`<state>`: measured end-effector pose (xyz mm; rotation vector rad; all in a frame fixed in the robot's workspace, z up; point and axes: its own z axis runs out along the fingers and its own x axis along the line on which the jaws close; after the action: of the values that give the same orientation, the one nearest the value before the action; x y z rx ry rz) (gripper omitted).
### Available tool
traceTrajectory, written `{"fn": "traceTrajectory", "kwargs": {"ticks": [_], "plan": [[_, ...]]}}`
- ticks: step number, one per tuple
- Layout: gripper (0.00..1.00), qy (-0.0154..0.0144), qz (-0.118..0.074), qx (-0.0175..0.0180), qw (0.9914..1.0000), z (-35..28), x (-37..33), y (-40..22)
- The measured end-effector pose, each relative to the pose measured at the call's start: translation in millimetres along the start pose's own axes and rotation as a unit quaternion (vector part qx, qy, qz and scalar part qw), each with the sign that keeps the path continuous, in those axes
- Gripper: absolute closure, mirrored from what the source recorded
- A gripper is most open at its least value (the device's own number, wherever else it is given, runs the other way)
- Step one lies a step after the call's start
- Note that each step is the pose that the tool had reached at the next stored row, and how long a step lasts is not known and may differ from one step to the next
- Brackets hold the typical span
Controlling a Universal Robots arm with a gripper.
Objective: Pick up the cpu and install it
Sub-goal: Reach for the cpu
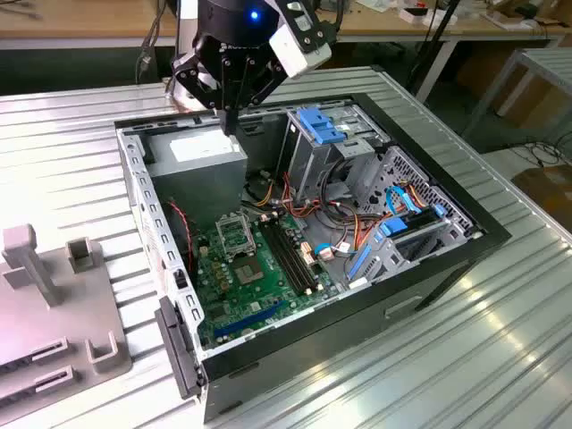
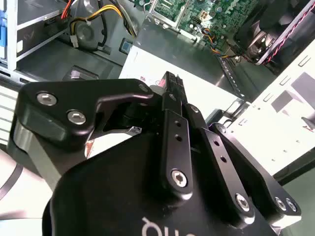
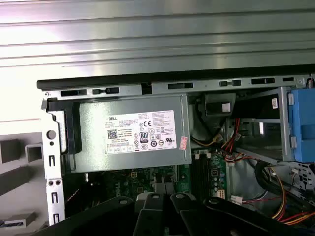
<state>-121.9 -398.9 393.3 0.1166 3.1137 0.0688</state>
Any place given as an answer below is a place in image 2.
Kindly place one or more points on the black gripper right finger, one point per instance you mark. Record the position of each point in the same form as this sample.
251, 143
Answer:
221, 159

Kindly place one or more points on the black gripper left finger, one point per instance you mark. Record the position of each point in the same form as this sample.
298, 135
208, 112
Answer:
61, 108

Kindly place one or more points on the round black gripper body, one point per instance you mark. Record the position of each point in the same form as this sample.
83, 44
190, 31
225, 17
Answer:
110, 196

